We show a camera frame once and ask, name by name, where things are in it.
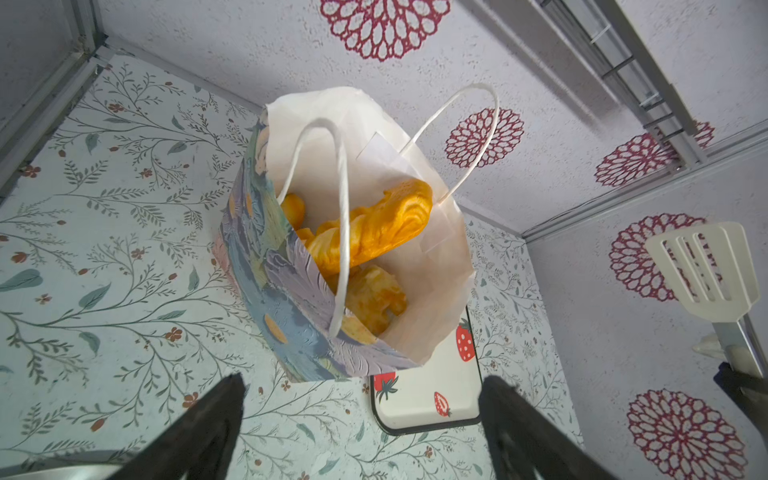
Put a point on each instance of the long braided bread loaf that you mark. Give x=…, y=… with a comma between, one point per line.
x=401, y=215

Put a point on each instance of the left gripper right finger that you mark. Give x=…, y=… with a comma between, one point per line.
x=524, y=444

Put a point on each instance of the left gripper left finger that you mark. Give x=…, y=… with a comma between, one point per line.
x=200, y=444

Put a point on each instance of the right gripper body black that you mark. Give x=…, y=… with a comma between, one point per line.
x=748, y=393

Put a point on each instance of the black wall shelf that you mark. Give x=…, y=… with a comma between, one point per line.
x=603, y=36

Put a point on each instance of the metal tongs with white tips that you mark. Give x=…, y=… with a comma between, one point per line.
x=710, y=270

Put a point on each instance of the flaky pastry bread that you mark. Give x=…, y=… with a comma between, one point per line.
x=374, y=299

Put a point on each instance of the floral paper bag white interior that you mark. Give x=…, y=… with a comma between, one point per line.
x=339, y=150

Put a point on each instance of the bread roll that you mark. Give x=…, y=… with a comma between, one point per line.
x=294, y=209

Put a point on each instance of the white tray with black rim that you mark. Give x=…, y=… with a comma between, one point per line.
x=441, y=394

